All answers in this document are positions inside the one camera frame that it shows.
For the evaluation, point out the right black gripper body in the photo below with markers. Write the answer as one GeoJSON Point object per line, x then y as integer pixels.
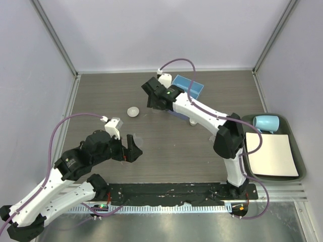
{"type": "Point", "coordinates": [152, 103]}

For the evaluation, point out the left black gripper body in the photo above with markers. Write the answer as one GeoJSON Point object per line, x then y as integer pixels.
{"type": "Point", "coordinates": [114, 150]}

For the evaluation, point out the purple-blue plastic bin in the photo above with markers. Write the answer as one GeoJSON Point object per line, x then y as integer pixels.
{"type": "Point", "coordinates": [181, 116]}

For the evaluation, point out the white ceramic bowl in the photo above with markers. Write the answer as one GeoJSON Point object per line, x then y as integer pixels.
{"type": "Point", "coordinates": [133, 111]}

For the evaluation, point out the clear plastic tube rack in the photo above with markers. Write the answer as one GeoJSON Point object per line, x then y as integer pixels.
{"type": "Point", "coordinates": [212, 139]}

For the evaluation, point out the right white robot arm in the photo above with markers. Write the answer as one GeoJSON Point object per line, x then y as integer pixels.
{"type": "Point", "coordinates": [227, 129]}

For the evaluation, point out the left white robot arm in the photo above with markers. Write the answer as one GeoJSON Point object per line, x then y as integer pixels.
{"type": "Point", "coordinates": [28, 218]}

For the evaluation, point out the light blue right bin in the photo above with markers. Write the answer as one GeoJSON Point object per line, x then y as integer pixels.
{"type": "Point", "coordinates": [184, 83]}

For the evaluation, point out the small white crucible cup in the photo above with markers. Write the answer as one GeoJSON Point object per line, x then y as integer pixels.
{"type": "Point", "coordinates": [192, 123]}

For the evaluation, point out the light blue mug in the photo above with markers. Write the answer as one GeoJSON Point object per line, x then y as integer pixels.
{"type": "Point", "coordinates": [268, 123]}

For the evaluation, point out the white paper sheet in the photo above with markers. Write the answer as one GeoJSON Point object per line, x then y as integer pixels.
{"type": "Point", "coordinates": [274, 158]}

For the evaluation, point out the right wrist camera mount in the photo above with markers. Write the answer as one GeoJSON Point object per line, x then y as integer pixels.
{"type": "Point", "coordinates": [164, 78]}

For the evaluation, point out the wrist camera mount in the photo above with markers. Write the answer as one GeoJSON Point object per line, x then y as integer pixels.
{"type": "Point", "coordinates": [164, 78]}
{"type": "Point", "coordinates": [112, 126]}

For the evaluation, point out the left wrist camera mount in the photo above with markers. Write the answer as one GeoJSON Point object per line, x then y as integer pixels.
{"type": "Point", "coordinates": [112, 126]}

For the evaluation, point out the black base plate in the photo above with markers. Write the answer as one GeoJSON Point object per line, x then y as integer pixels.
{"type": "Point", "coordinates": [172, 194]}

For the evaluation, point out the slotted cable duct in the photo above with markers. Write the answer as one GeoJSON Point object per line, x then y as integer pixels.
{"type": "Point", "coordinates": [185, 208]}

